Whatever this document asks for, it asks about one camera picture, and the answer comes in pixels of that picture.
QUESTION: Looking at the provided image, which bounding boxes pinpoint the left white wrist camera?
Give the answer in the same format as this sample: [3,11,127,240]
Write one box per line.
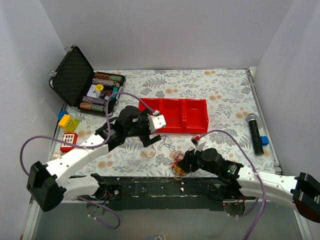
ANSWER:
[147,111,167,133]

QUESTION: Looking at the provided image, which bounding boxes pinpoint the purple wire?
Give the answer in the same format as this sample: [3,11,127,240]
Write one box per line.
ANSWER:
[139,134,177,159]

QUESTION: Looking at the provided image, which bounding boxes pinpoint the small blue block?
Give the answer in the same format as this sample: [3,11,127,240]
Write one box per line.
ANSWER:
[260,136,270,146]

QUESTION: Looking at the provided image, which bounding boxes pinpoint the blue toy brick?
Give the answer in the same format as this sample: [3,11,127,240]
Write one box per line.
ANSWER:
[58,110,69,121]

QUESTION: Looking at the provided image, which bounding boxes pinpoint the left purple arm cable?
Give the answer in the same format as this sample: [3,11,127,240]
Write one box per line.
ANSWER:
[19,91,161,230]

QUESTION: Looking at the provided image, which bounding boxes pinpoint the coloured wire bundle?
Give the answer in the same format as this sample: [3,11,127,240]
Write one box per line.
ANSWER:
[169,150,191,181]

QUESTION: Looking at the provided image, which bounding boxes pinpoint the black poker chip case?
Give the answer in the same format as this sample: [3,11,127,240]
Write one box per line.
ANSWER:
[48,45,126,116]

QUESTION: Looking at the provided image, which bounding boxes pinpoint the black handheld microphone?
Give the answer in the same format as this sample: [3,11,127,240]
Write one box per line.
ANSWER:
[246,113,264,156]

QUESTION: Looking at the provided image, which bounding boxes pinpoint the red white toy brick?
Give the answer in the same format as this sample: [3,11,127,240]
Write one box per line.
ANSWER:
[60,132,78,153]

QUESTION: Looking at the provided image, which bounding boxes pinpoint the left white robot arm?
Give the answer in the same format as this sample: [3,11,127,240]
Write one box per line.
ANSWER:
[27,105,166,212]

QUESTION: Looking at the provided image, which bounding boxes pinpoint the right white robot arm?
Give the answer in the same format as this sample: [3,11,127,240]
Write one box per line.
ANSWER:
[176,148,320,223]

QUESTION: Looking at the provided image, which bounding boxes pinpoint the red three-compartment tray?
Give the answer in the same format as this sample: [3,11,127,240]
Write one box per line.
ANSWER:
[142,98,209,134]

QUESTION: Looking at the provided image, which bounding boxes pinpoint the floral patterned table mat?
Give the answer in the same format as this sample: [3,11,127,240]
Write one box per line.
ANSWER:
[53,68,277,178]

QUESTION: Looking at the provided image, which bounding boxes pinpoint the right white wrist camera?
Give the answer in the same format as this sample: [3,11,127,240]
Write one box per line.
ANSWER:
[191,135,206,154]

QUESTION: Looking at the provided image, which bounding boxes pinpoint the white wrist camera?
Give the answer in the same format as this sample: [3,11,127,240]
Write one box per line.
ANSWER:
[191,135,206,154]
[147,111,167,133]

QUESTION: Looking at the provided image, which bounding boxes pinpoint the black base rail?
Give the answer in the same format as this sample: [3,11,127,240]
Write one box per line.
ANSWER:
[81,176,253,211]

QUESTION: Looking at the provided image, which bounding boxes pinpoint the yellow green toy bricks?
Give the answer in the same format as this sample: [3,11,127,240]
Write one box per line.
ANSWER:
[58,114,81,133]

